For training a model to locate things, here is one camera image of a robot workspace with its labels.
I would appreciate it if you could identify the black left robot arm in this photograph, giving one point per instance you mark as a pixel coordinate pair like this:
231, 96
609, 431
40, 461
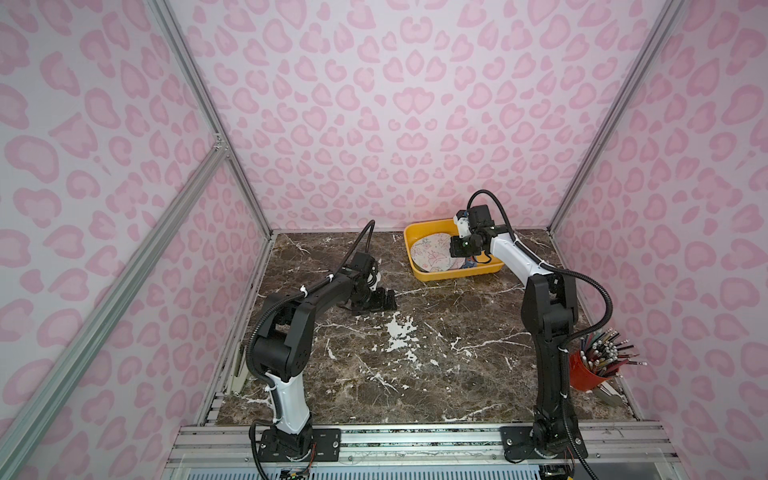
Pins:
280, 346

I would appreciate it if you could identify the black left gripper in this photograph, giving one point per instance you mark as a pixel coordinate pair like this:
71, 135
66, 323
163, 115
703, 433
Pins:
372, 295

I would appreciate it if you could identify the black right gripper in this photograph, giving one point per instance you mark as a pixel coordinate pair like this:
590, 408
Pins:
459, 245

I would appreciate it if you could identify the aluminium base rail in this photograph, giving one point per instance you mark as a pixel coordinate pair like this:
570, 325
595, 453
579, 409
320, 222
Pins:
616, 450

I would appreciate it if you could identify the yellow plastic storage box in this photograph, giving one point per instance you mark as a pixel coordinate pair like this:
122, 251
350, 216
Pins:
416, 231

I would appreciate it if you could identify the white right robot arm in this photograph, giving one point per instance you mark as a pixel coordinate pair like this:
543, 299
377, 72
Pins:
548, 313

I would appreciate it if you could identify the blue car coaster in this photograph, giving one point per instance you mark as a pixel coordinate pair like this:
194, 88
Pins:
472, 262

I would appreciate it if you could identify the red pen cup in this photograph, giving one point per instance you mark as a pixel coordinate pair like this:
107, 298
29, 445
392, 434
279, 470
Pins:
581, 377

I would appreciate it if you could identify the white butterfly doodle coaster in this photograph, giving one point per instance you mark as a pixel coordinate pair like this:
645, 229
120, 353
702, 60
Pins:
431, 254

